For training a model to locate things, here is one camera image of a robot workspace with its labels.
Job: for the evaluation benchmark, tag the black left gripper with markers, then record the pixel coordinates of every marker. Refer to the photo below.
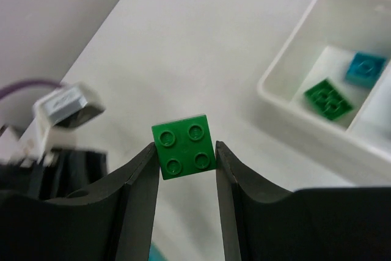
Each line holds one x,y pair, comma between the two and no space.
59,173

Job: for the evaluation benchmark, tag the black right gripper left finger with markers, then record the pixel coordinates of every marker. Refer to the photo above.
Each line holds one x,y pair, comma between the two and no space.
110,219

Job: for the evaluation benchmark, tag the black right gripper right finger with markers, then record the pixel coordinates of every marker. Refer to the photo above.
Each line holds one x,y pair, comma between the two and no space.
263,221

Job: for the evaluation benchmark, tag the green lego stack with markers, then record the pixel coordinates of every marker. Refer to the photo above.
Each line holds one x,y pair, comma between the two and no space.
184,147

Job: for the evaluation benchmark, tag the small teal lego brick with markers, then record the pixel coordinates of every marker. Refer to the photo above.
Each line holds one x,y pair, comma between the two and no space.
365,69

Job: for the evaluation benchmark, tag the white three-compartment container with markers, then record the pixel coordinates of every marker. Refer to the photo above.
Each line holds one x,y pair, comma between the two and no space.
322,45

